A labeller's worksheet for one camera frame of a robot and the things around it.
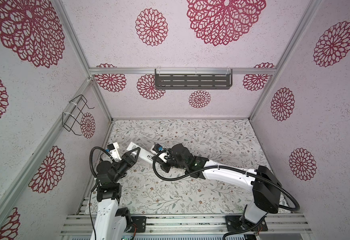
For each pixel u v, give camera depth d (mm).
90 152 550
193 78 968
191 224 755
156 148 625
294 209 402
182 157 583
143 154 728
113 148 666
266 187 424
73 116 752
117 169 627
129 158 669
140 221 745
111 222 474
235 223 730
